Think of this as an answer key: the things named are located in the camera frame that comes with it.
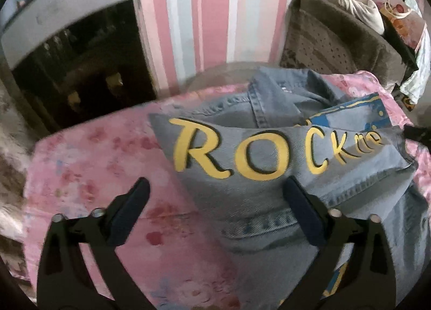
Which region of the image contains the light blue denim jacket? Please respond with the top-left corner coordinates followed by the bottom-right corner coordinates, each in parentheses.
top-left (150, 68), bottom-right (430, 309)

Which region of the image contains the floral beige curtain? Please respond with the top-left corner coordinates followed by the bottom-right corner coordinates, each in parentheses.
top-left (0, 85), bottom-right (36, 302)

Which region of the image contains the white patterned quilt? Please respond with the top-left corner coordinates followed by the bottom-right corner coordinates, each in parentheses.
top-left (400, 29), bottom-right (431, 105)

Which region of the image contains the grey brown folded blanket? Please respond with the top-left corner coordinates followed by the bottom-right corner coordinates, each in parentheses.
top-left (280, 0), bottom-right (418, 89)

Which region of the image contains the orange patterned bag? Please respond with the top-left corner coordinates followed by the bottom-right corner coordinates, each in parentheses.
top-left (373, 0), bottom-right (427, 53)

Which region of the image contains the white plush pillow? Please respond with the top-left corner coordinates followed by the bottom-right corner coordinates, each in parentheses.
top-left (338, 0), bottom-right (385, 36)

